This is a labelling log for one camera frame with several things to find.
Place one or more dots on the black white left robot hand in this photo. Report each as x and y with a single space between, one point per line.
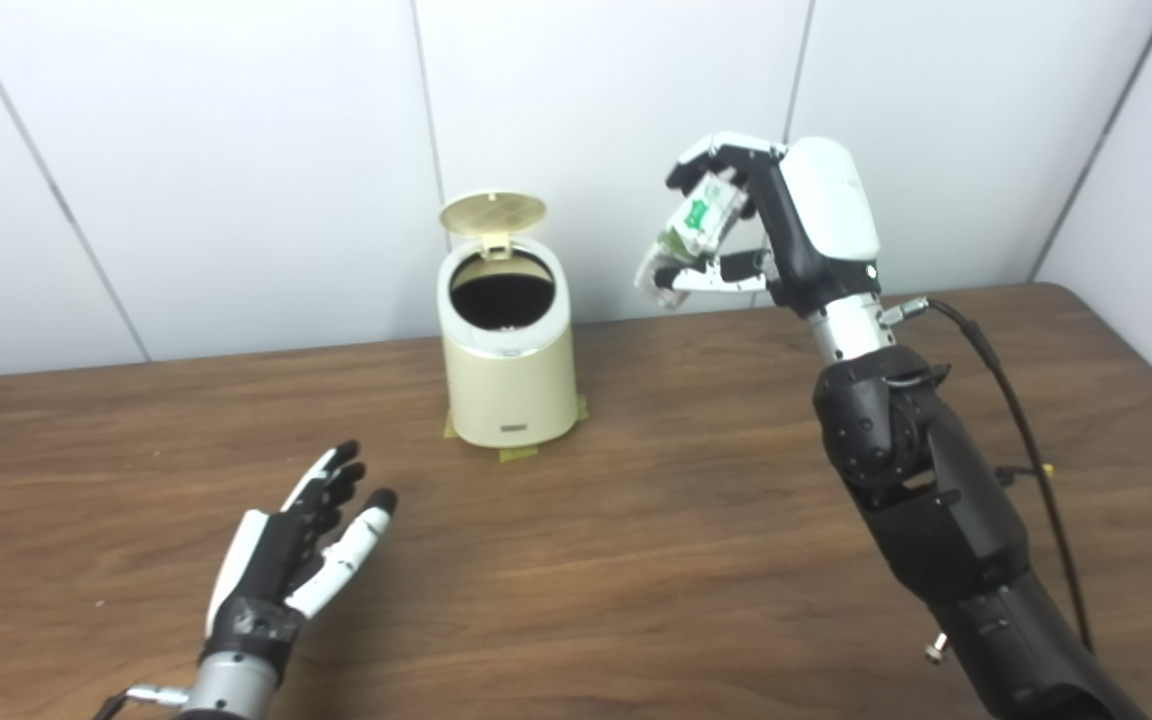
276 560

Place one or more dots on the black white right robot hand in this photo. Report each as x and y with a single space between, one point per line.
826 210

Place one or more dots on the green white milk carton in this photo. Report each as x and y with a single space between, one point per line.
698 222

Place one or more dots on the cream-colored round bin lid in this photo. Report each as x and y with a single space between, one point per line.
492 212

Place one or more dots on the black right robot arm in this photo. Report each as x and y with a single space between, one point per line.
946 520

